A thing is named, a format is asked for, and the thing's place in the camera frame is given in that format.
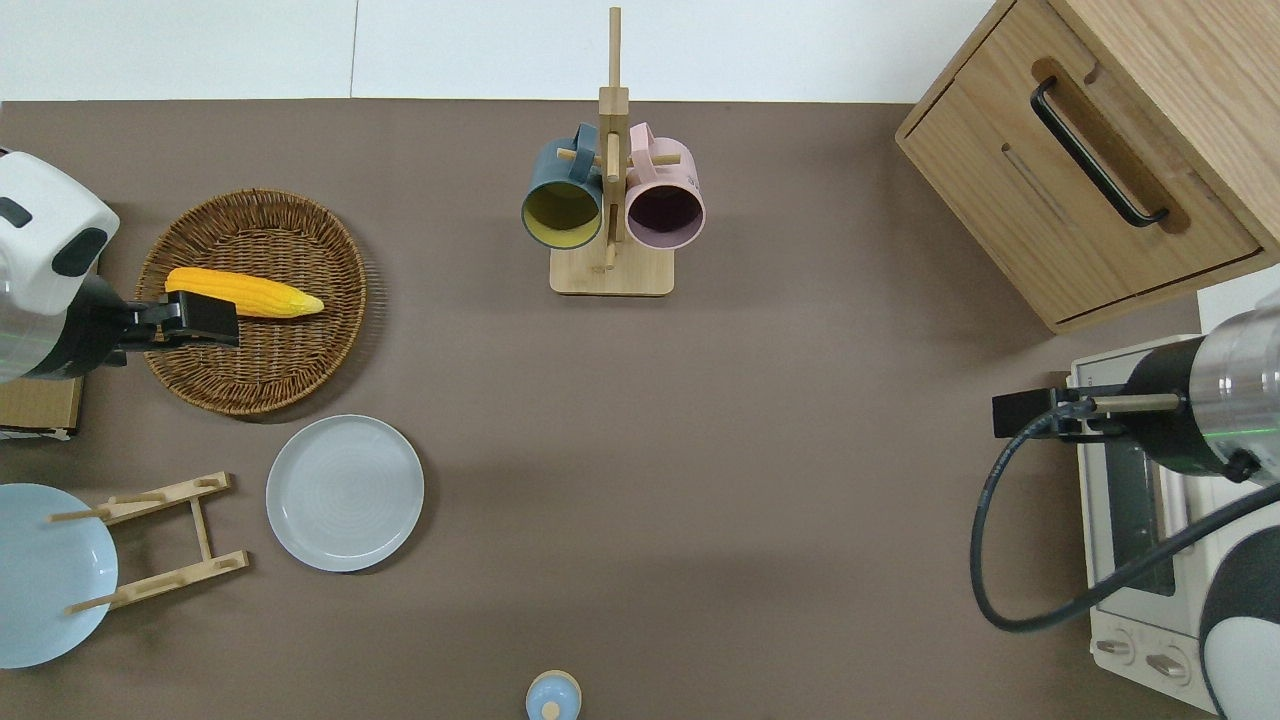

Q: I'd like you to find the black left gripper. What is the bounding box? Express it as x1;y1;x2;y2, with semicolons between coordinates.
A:
118;296;241;351

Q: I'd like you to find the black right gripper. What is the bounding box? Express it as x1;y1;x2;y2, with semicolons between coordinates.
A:
993;384;1136;441

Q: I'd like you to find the gray round plate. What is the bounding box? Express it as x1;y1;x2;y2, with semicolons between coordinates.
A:
266;414;425;573

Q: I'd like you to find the wooden plate rack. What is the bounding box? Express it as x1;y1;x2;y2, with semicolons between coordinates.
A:
50;472;249;613

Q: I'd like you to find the light blue plate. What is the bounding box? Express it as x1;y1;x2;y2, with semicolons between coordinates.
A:
0;483;119;669

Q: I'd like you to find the yellow corn cob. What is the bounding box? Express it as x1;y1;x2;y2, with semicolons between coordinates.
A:
165;267;326;319

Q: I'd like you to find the round wicker basket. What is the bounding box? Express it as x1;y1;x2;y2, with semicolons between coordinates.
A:
135;188;368;417

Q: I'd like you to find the white toaster oven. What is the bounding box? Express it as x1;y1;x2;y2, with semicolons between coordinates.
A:
1068;335;1280;716

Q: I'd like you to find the wooden cabinet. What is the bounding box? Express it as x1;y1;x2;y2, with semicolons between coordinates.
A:
895;0;1280;336

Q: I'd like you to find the dark blue mug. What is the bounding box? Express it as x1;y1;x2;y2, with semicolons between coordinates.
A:
521;123;607;250

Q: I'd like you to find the wooden mug tree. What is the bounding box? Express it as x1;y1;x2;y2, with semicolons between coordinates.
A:
550;8;676;297

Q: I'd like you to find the pink mug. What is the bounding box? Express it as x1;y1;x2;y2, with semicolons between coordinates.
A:
625;122;707;251

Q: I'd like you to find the small blue wooden bell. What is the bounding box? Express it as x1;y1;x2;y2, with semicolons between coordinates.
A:
526;670;582;720

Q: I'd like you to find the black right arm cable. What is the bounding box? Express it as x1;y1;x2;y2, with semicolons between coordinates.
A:
970;393;1280;633

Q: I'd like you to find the wooden shelf with wire grid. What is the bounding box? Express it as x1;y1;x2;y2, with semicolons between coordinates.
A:
0;375;83;441

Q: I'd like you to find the black cabinet handle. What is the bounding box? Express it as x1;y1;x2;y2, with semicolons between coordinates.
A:
1030;77;1171;228

